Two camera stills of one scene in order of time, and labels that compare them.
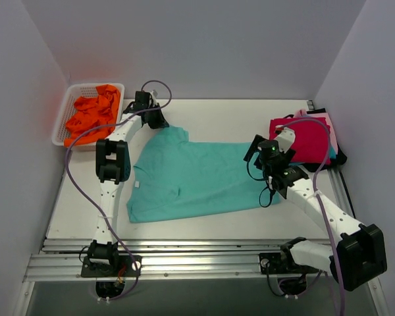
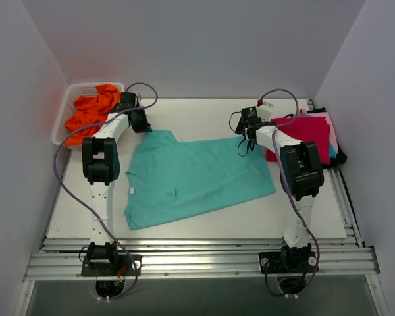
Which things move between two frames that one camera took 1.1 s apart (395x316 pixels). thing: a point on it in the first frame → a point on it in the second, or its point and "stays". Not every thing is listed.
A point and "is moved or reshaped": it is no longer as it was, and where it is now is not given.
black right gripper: x=252 y=150 → x=244 y=130
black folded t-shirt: x=340 y=157 stays
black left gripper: x=157 y=118 → x=140 y=122
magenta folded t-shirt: x=312 y=141 stays
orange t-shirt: x=92 y=111 stays
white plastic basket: x=74 y=92 stays
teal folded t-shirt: x=332 y=154 stays
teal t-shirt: x=175 y=177 is moved or reshaped
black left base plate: x=120 y=266 stays
